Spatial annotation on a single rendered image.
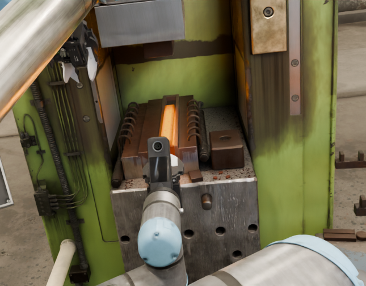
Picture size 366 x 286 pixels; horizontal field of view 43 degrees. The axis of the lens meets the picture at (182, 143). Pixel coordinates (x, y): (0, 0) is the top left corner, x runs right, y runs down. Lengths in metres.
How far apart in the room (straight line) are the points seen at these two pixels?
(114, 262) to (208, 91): 0.67
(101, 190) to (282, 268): 0.99
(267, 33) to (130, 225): 0.62
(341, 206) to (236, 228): 1.59
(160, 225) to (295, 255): 0.34
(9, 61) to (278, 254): 0.35
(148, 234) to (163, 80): 0.91
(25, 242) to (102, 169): 1.49
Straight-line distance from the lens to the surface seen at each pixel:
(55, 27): 0.57
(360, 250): 1.34
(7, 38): 0.52
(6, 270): 2.68
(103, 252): 1.58
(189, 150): 1.22
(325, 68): 1.35
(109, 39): 1.14
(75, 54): 0.90
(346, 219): 2.70
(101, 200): 1.48
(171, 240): 0.82
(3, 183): 1.19
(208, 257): 1.32
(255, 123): 1.35
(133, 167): 1.24
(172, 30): 1.12
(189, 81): 1.65
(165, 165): 0.97
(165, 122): 1.32
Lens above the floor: 1.50
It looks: 24 degrees down
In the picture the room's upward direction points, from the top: 7 degrees counter-clockwise
